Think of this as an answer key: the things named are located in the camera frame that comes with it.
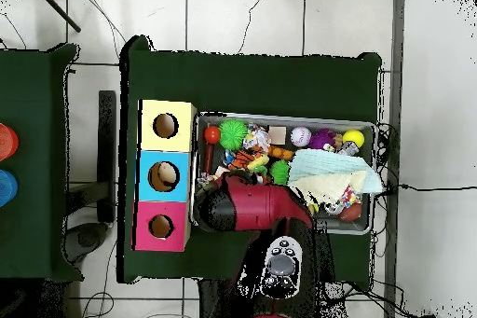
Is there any cream knitted cloth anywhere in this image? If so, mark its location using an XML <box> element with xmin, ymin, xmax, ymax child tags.
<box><xmin>286</xmin><ymin>172</ymin><xmax>385</xmax><ymax>206</ymax></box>

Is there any mint knitted cloth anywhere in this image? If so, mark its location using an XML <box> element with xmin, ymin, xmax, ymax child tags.
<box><xmin>289</xmin><ymin>148</ymin><xmax>374</xmax><ymax>185</ymax></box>

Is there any multicoloured patterned cloth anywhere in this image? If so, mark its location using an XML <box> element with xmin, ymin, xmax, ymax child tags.
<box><xmin>320</xmin><ymin>186</ymin><xmax>361</xmax><ymax>218</ymax></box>

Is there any wooden box with three holes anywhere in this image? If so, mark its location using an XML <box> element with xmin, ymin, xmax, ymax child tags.
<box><xmin>133</xmin><ymin>99</ymin><xmax>198</xmax><ymax>253</ymax></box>

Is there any clear shallow mesh bin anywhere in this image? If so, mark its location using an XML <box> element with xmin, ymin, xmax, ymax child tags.
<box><xmin>189</xmin><ymin>112</ymin><xmax>378</xmax><ymax>237</ymax></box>

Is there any tiger striped toy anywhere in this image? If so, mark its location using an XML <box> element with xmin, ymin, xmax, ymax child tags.
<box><xmin>225</xmin><ymin>149</ymin><xmax>258</xmax><ymax>173</ymax></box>

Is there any green spiky ball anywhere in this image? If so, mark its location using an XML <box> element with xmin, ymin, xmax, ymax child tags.
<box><xmin>219</xmin><ymin>119</ymin><xmax>249</xmax><ymax>150</ymax></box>

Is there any red maraca rattle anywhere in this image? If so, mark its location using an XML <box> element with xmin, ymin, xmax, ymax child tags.
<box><xmin>202</xmin><ymin>124</ymin><xmax>223</xmax><ymax>176</ymax></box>

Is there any white baseball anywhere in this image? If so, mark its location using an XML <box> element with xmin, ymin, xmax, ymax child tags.
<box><xmin>290</xmin><ymin>126</ymin><xmax>313</xmax><ymax>147</ymax></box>

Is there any dark green tablecloth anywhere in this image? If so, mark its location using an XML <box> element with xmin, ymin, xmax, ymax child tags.
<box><xmin>118</xmin><ymin>34</ymin><xmax>383</xmax><ymax>293</ymax></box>

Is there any purple monster toy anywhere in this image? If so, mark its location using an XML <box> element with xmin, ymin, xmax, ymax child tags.
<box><xmin>308</xmin><ymin>129</ymin><xmax>338</xmax><ymax>151</ymax></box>

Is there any yellow ball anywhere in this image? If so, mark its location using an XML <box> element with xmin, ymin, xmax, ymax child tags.
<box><xmin>342</xmin><ymin>130</ymin><xmax>366</xmax><ymax>149</ymax></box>

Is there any black panel stand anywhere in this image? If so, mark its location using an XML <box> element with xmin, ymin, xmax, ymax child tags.
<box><xmin>96</xmin><ymin>90</ymin><xmax>119</xmax><ymax>224</ymax></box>

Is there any grey round stand base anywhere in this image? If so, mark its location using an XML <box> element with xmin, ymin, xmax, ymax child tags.
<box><xmin>65</xmin><ymin>220</ymin><xmax>110</xmax><ymax>261</ymax></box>

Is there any dark green side cloth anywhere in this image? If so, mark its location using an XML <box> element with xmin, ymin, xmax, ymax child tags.
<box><xmin>0</xmin><ymin>41</ymin><xmax>82</xmax><ymax>283</ymax></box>

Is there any black rod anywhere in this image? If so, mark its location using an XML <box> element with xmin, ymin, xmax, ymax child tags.
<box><xmin>33</xmin><ymin>0</ymin><xmax>83</xmax><ymax>35</ymax></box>

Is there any red round disc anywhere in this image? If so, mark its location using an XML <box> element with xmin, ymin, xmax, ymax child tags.
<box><xmin>0</xmin><ymin>123</ymin><xmax>20</xmax><ymax>162</ymax></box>

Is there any blue round disc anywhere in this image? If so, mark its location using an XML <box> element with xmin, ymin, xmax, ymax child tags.
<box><xmin>0</xmin><ymin>169</ymin><xmax>20</xmax><ymax>208</ymax></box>

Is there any multicoloured rope toy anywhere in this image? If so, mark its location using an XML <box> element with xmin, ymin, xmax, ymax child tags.
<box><xmin>196</xmin><ymin>173</ymin><xmax>225</xmax><ymax>188</ymax></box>

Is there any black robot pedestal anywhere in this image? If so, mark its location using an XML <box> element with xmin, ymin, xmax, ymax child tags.
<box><xmin>198</xmin><ymin>280</ymin><xmax>251</xmax><ymax>318</ymax></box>

